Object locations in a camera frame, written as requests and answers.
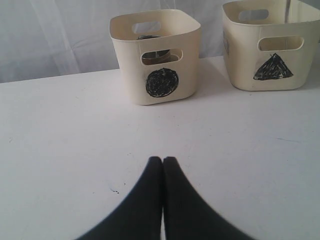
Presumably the cream bin with triangle mark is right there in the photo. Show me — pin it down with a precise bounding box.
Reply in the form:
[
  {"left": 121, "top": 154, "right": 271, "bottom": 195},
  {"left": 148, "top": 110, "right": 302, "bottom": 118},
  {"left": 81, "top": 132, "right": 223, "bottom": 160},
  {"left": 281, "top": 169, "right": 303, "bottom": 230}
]
[{"left": 222, "top": 0, "right": 320, "bottom": 91}]

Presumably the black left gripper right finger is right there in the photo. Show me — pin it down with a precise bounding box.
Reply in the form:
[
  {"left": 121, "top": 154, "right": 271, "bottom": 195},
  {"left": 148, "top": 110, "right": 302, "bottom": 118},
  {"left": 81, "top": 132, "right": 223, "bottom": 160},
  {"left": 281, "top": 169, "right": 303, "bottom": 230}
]
[{"left": 163, "top": 156, "right": 252, "bottom": 240}]

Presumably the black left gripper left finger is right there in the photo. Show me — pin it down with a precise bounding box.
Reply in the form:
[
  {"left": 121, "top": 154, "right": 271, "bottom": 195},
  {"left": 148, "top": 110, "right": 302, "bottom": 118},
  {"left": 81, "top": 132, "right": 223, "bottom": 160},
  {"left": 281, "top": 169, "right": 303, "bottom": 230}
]
[{"left": 79, "top": 156, "right": 163, "bottom": 240}]

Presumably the steel bowl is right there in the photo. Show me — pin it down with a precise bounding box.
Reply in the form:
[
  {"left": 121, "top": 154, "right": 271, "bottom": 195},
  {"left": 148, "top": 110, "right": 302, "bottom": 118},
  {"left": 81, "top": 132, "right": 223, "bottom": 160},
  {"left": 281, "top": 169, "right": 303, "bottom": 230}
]
[{"left": 141, "top": 49, "right": 175, "bottom": 65}]

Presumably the white backdrop curtain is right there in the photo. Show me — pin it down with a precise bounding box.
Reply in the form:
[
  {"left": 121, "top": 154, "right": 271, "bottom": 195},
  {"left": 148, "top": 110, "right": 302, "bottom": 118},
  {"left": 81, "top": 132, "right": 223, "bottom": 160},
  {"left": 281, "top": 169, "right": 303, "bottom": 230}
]
[{"left": 0, "top": 0, "right": 223, "bottom": 83}]

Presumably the cream bin with circle mark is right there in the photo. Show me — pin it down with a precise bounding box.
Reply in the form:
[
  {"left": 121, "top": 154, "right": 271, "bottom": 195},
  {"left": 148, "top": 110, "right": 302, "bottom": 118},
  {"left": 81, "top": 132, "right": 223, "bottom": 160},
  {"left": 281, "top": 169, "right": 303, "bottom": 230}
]
[{"left": 109, "top": 9, "right": 201, "bottom": 105}]

